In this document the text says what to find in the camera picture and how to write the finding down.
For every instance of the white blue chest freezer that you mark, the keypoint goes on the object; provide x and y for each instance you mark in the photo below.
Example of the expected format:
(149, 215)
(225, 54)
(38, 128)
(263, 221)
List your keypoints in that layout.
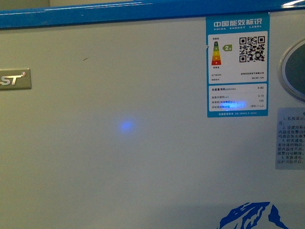
(114, 133)

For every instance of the blue energy label sticker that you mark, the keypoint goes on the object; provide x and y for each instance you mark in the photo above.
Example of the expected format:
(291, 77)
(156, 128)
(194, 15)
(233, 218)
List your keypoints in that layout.
(237, 58)

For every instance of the instruction text sticker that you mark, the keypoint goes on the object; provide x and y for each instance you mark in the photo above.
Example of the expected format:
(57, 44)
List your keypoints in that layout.
(290, 139)

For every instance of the silver brand badge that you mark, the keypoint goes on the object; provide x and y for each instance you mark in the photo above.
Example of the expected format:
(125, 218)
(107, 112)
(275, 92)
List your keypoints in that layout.
(15, 79)

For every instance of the round grey control dial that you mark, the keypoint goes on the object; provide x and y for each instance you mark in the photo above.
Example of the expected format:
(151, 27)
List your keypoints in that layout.
(291, 70)

